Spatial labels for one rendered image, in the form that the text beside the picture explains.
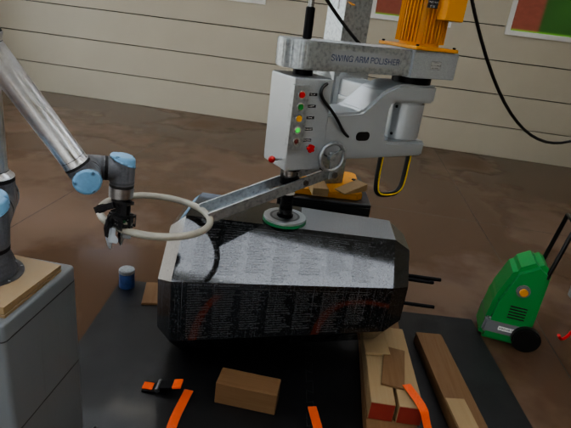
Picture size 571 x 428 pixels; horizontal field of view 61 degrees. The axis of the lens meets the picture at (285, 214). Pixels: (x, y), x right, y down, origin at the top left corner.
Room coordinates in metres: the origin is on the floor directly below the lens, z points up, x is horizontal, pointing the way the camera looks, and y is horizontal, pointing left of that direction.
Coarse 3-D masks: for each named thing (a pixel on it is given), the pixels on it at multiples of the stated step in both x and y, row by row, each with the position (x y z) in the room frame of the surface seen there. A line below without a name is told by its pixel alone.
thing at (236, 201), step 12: (264, 180) 2.24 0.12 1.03; (276, 180) 2.27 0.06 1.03; (300, 180) 2.21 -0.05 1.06; (312, 180) 2.25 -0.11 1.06; (240, 192) 2.17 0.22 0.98; (252, 192) 2.20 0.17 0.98; (264, 192) 2.12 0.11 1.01; (276, 192) 2.15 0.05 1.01; (288, 192) 2.18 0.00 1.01; (204, 204) 2.07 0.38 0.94; (216, 204) 2.11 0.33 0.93; (228, 204) 2.12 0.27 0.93; (240, 204) 2.05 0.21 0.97; (252, 204) 2.08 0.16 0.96; (216, 216) 1.99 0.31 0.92; (228, 216) 2.02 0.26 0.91
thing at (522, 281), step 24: (552, 240) 2.81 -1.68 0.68; (528, 264) 2.67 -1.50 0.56; (552, 264) 2.63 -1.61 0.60; (504, 288) 2.68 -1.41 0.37; (528, 288) 2.61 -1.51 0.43; (480, 312) 2.82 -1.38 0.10; (504, 312) 2.64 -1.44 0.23; (528, 312) 2.61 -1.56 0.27; (504, 336) 2.63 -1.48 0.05; (528, 336) 2.56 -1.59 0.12
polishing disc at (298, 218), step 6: (270, 210) 2.30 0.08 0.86; (276, 210) 2.31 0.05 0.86; (294, 210) 2.34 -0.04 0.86; (264, 216) 2.21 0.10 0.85; (270, 216) 2.22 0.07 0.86; (276, 216) 2.23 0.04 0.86; (294, 216) 2.26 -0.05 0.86; (300, 216) 2.27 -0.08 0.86; (276, 222) 2.15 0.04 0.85; (282, 222) 2.15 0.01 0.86; (288, 222) 2.16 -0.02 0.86; (294, 222) 2.17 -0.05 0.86; (300, 222) 2.18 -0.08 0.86
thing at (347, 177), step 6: (348, 174) 3.35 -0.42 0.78; (354, 174) 3.36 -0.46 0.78; (342, 180) 3.19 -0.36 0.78; (348, 180) 3.21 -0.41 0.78; (330, 186) 3.03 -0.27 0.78; (336, 186) 3.04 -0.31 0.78; (300, 192) 2.92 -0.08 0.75; (306, 192) 2.92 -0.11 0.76; (330, 192) 2.92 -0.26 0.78; (336, 192) 2.92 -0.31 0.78; (360, 192) 2.98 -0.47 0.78; (336, 198) 2.92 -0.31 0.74; (342, 198) 2.92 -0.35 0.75; (348, 198) 2.92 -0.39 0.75; (354, 198) 2.92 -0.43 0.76; (360, 198) 2.95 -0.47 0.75
